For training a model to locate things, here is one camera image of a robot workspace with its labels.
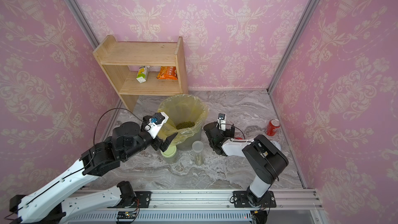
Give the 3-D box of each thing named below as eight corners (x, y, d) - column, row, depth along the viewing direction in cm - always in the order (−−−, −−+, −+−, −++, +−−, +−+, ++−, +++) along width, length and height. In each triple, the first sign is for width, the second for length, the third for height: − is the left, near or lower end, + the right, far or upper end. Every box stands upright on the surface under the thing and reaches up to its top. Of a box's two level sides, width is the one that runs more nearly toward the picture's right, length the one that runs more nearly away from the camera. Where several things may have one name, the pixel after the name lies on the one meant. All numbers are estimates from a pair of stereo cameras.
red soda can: (265, 136, 98) (272, 126, 89) (263, 128, 102) (269, 118, 93) (274, 136, 98) (281, 126, 89) (271, 128, 102) (278, 118, 93)
